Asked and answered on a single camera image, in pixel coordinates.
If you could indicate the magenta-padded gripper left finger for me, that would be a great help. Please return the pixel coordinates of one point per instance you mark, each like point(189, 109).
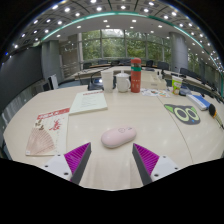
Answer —
point(76, 159)

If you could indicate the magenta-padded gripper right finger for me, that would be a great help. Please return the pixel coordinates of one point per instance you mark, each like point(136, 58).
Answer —
point(148, 160)

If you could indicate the pink computer mouse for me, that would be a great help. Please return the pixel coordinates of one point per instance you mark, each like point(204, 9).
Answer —
point(118, 136)

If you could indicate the cat-face mouse pad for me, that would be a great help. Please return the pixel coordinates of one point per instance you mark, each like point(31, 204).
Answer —
point(182, 114)

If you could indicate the red and white magazine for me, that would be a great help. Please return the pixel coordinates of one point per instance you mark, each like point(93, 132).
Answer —
point(48, 133)

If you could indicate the pale yellow booklet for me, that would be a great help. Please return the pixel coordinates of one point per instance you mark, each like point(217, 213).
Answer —
point(88, 101)

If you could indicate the colourful sticker sheet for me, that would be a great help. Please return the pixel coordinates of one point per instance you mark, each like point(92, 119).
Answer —
point(154, 93)

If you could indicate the blue and white book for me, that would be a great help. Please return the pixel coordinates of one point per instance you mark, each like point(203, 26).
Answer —
point(198, 101)

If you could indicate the cream cardboard box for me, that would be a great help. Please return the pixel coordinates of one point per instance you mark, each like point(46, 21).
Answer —
point(153, 81)

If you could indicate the green printed paper drink cup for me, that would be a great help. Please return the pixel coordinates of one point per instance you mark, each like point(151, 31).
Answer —
point(176, 85)

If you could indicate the white lidded mug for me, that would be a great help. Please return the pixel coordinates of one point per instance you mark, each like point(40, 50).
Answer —
point(122, 83)

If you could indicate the white paper cup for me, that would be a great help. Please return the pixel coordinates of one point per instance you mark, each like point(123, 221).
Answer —
point(107, 81)

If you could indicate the red drink bottle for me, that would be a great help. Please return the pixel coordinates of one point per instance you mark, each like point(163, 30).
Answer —
point(135, 76)

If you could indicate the dark office chairs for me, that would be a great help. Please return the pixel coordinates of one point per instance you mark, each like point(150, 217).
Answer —
point(163, 65)

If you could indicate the ceiling lights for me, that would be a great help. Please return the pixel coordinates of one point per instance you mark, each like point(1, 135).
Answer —
point(99, 9)

